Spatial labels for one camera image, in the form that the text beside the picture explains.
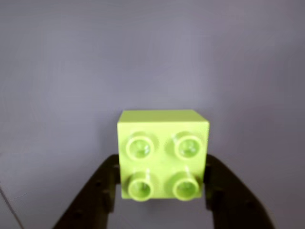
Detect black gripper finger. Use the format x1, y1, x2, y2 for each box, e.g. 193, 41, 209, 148
52, 154, 121, 229
202, 154, 277, 229

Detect green lego block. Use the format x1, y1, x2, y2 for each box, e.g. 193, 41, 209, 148
116, 109, 211, 202

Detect grey table mat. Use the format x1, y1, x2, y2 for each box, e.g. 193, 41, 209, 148
0, 0, 305, 229

